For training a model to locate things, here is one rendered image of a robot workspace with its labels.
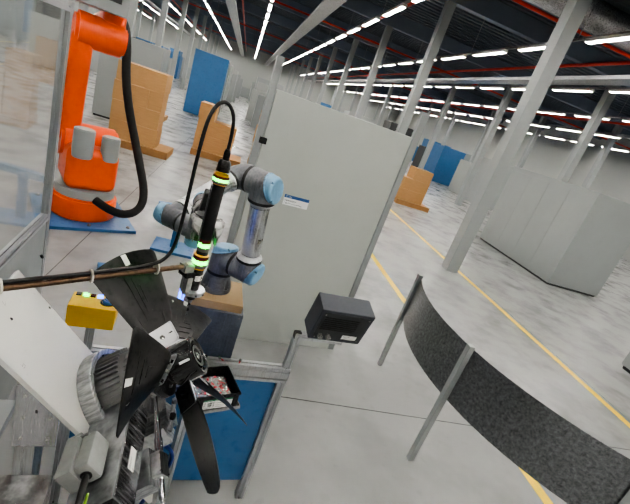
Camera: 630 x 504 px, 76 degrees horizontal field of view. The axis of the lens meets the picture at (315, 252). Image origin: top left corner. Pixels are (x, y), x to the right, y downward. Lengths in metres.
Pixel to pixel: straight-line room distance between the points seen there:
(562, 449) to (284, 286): 2.12
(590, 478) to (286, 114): 2.74
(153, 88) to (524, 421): 8.18
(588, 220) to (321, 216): 8.12
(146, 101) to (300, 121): 6.33
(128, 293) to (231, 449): 1.25
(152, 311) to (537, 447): 2.15
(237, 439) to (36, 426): 1.10
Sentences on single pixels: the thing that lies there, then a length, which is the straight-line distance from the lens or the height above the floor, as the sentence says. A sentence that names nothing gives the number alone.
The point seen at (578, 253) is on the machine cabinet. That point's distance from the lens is 10.81.
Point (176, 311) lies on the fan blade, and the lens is 1.49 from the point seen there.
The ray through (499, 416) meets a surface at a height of 0.72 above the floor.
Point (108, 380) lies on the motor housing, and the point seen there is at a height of 1.16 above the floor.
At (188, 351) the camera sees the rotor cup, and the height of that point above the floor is 1.26.
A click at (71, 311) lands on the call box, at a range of 1.70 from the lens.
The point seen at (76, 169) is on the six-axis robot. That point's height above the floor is 0.60.
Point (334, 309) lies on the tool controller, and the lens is 1.74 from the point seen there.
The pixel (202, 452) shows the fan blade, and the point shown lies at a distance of 1.24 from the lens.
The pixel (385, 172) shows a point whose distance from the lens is 3.26.
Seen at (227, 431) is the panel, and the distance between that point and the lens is 2.16.
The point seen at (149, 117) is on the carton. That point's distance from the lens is 9.07.
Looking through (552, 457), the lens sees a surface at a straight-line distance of 2.69.
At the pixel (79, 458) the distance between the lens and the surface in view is 1.09.
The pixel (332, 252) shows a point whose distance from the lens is 3.33.
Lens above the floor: 1.98
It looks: 19 degrees down
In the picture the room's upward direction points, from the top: 20 degrees clockwise
